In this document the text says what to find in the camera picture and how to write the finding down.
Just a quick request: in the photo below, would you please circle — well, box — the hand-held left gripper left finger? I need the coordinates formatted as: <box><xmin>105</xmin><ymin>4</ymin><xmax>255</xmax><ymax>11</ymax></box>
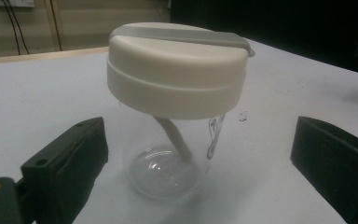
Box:
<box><xmin>21</xmin><ymin>117</ymin><xmax>109</xmax><ymax>224</ymax></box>

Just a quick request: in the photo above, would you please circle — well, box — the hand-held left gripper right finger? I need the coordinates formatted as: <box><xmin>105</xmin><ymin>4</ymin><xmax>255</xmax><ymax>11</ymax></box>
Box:
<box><xmin>290</xmin><ymin>116</ymin><xmax>358</xmax><ymax>224</ymax></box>

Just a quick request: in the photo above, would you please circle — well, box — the cream cup lid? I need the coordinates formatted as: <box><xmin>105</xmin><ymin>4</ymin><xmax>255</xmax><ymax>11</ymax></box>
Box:
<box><xmin>106</xmin><ymin>21</ymin><xmax>256</xmax><ymax>120</ymax></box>

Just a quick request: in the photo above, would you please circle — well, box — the cream straw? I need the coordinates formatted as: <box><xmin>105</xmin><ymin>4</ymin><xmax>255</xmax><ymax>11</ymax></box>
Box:
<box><xmin>152</xmin><ymin>116</ymin><xmax>194</xmax><ymax>162</ymax></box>

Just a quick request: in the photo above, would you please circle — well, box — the black cable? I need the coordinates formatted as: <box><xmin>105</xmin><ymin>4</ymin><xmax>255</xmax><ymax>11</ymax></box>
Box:
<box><xmin>2</xmin><ymin>0</ymin><xmax>21</xmax><ymax>56</ymax></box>
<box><xmin>49</xmin><ymin>0</ymin><xmax>63</xmax><ymax>52</ymax></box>
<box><xmin>7</xmin><ymin>0</ymin><xmax>31</xmax><ymax>56</ymax></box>

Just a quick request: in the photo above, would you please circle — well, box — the white wall socket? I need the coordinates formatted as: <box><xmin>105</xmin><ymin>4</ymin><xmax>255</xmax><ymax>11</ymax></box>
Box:
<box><xmin>0</xmin><ymin>0</ymin><xmax>35</xmax><ymax>8</ymax></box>

